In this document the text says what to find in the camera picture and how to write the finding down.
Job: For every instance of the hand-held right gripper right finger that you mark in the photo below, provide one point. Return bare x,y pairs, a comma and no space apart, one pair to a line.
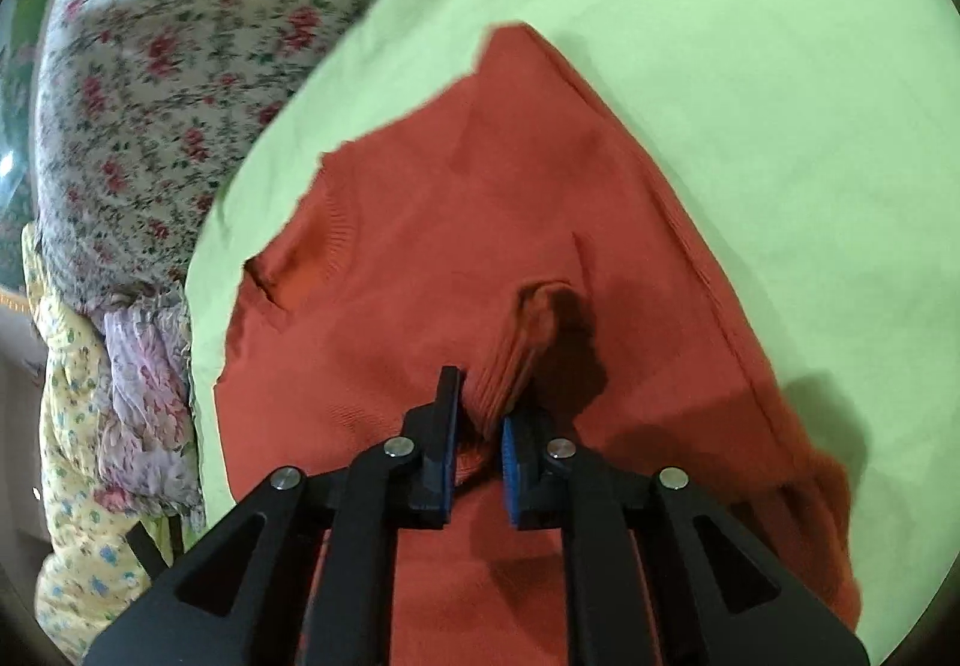
514,478

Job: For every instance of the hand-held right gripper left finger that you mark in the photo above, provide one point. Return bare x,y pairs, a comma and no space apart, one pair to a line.
446,460

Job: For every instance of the orange knit sweater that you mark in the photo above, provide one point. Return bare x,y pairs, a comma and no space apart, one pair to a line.
450,223

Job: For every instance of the purple floral thin cloth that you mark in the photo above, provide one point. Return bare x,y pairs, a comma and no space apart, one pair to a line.
150,396

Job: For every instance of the yellow floral quilt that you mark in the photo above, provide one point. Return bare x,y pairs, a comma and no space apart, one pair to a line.
75,448

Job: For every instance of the white red-flowered quilt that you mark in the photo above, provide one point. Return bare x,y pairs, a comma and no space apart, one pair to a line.
187,73

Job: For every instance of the light green bed sheet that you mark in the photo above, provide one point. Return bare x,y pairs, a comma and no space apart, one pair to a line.
712,36

